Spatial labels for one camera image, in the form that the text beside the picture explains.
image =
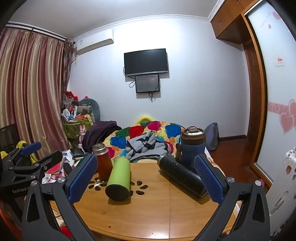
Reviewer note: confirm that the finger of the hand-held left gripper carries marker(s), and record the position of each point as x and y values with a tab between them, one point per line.
30	148
49	158

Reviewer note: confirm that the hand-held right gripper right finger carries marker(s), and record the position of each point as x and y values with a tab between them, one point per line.
209	179

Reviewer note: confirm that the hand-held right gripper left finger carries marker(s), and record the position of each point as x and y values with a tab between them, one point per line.
83	179

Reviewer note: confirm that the black thermos cup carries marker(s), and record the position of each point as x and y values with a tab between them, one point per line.
182	177

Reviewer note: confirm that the green bottle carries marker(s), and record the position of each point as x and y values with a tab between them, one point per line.
119	176

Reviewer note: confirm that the large blue cup brown lid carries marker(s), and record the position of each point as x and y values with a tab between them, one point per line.
193	148

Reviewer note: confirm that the black mesh chair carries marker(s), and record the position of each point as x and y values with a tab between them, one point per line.
8	136

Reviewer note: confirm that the red bottle steel cap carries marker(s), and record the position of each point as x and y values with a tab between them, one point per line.
104	163

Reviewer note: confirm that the black bag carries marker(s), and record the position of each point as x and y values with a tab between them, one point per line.
76	151

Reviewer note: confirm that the green basket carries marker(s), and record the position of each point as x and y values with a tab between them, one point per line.
74	131

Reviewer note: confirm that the pink rabbit toy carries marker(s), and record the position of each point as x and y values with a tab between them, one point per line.
82	134

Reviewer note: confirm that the grey backpack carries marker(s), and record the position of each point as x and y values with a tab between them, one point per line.
212	136

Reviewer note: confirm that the dark purple cloth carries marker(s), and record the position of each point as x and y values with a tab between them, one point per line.
99	134

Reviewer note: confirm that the striped pink curtain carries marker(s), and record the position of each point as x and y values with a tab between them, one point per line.
32	92

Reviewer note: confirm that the red bag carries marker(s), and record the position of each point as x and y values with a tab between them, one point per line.
69	94

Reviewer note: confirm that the grey black towel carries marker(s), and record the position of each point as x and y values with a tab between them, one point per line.
148	144

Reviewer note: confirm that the colourful patterned blanket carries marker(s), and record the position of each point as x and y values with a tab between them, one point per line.
138	132

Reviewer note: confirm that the white ribbed suitcase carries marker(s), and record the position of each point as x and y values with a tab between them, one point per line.
283	192

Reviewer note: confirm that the yellow plastic object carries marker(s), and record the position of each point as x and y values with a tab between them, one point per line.
144	119

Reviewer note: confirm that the pink heart sticker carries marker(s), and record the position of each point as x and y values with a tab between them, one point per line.
286	121

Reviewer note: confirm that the frosted sliding door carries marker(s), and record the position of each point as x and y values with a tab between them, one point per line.
275	88

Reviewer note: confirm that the white air conditioner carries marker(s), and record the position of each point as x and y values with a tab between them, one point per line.
94	41

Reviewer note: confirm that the small red sticker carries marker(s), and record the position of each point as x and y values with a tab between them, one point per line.
280	61

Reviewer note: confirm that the wooden wardrobe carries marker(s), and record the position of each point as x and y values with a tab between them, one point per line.
231	20

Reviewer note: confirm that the small black wall monitor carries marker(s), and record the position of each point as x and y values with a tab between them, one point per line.
147	83

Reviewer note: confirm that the black wall television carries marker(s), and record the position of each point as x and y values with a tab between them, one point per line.
145	61

